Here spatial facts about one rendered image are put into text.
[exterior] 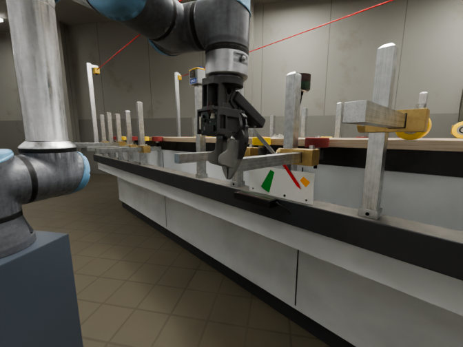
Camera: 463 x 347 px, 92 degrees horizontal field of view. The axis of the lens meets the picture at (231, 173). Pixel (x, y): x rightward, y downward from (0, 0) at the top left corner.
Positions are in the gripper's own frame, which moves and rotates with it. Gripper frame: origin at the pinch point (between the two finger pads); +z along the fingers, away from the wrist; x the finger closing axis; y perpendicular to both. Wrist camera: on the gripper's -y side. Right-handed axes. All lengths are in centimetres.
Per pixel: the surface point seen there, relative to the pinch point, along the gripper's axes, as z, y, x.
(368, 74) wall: -133, -432, -103
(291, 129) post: -11.5, -29.2, -3.1
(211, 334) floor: 82, -23, -35
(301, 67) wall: -150, -363, -198
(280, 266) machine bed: 53, -53, -19
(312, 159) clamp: -2.6, -29.1, 4.7
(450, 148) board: -7, -46, 33
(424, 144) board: -8, -46, 28
